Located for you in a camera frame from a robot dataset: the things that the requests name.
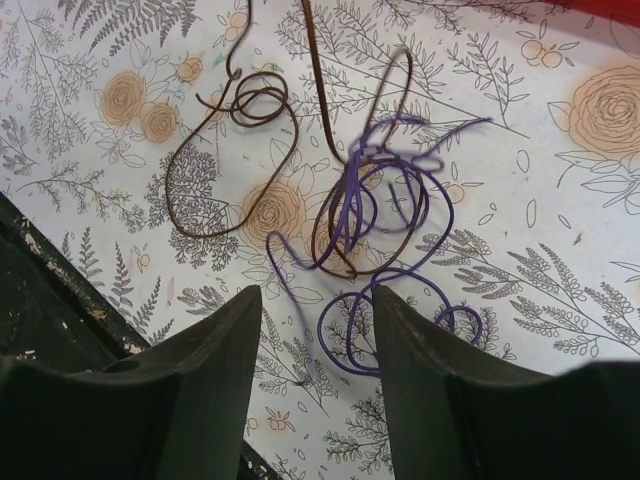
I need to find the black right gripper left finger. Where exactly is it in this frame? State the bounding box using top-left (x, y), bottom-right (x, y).
top-left (1, 286), bottom-right (262, 479)

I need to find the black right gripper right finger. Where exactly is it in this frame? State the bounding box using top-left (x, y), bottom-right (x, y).
top-left (373, 286), bottom-right (639, 479)

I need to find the purple thin wire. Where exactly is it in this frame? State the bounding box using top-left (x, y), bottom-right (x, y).
top-left (267, 114), bottom-right (494, 376)

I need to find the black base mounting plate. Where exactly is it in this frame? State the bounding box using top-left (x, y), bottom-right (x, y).
top-left (1, 196), bottom-right (150, 372)

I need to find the red three-compartment plastic tray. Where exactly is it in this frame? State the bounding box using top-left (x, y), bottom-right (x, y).
top-left (439, 0), bottom-right (640, 31)

